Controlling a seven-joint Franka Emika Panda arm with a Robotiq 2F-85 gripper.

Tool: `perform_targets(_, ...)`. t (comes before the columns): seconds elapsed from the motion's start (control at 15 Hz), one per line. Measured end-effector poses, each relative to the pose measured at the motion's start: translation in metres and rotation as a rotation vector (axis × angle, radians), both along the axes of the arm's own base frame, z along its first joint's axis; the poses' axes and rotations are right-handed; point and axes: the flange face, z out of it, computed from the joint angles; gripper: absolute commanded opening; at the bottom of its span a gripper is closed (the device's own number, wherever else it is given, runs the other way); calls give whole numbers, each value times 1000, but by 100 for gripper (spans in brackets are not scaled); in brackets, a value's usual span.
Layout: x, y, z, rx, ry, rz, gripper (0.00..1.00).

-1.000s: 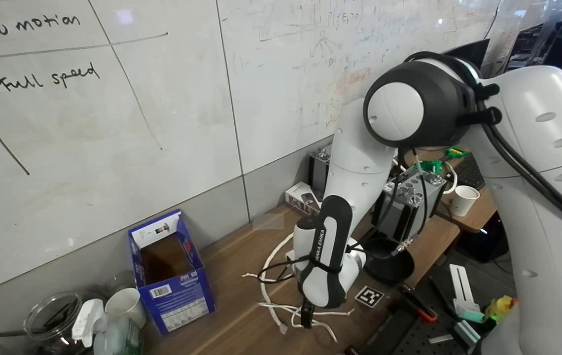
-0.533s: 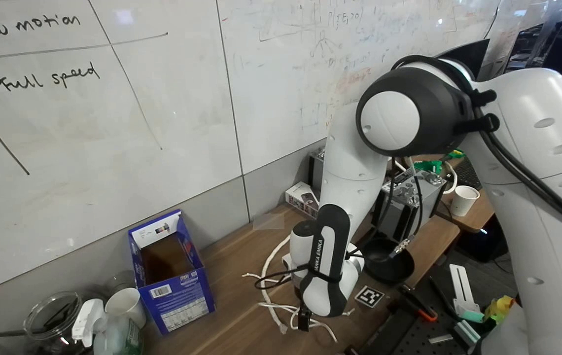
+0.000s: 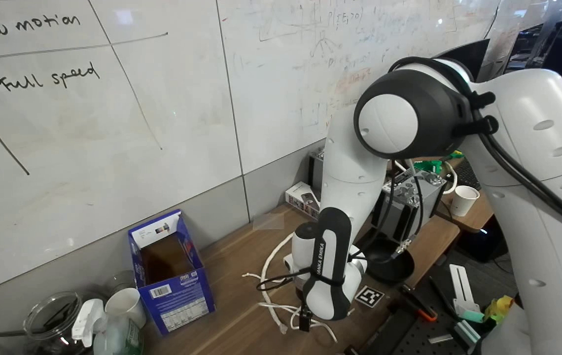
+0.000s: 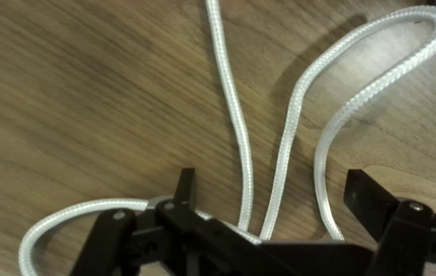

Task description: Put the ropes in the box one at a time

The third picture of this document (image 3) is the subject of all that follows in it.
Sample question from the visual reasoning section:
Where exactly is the black clamp orange handle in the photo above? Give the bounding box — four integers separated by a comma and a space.
396, 282, 440, 326

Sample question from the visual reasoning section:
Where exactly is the blue cardboard box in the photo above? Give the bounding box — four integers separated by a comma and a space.
126, 207, 217, 339

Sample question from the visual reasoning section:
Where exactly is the white plastic strip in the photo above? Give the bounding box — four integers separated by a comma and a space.
448, 262, 483, 316

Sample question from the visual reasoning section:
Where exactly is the white paper cup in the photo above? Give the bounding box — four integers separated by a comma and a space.
103, 286, 148, 330

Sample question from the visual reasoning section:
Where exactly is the white cable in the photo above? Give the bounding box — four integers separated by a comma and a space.
442, 160, 461, 197

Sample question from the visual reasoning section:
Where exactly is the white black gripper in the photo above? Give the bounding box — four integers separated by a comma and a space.
296, 205, 355, 333

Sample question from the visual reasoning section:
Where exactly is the white phone box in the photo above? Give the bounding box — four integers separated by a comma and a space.
284, 180, 325, 221

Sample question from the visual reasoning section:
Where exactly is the black bowl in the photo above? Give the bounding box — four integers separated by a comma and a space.
363, 243, 418, 288

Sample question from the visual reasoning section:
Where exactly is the white mug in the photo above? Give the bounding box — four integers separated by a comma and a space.
448, 184, 483, 219

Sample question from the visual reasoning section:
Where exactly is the glass jar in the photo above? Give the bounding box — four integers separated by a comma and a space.
22, 292, 87, 351

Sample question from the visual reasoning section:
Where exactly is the grey battery with round caps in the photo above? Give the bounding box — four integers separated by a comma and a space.
375, 170, 448, 245

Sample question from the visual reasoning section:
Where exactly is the teal plastic part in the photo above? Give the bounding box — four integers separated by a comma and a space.
454, 308, 489, 347

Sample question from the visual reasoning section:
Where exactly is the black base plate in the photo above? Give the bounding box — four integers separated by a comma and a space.
385, 308, 487, 355

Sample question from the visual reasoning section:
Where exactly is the yellow toy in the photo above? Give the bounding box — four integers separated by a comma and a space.
485, 294, 523, 326

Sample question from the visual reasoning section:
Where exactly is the green plastic item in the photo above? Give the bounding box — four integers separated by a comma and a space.
416, 154, 465, 178

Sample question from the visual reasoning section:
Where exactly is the black white tag marker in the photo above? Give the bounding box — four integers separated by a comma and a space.
353, 284, 387, 312

